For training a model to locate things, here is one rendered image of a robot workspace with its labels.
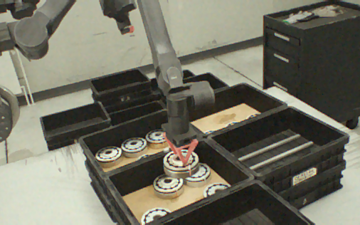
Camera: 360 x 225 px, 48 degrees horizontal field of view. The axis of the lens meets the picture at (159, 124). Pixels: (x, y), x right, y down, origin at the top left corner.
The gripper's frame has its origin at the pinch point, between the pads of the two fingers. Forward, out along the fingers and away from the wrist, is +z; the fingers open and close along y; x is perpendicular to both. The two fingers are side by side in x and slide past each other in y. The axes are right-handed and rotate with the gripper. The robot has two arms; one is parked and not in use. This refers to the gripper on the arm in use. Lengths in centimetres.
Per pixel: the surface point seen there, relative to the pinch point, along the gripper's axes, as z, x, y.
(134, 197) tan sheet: 22.8, 11.0, 16.5
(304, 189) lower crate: 26, -43, -6
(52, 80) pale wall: 95, -7, 320
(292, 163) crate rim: 11.2, -35.2, -7.3
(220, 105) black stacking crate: 19, -45, 51
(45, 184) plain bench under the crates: 38, 36, 62
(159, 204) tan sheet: 22.5, 5.3, 8.4
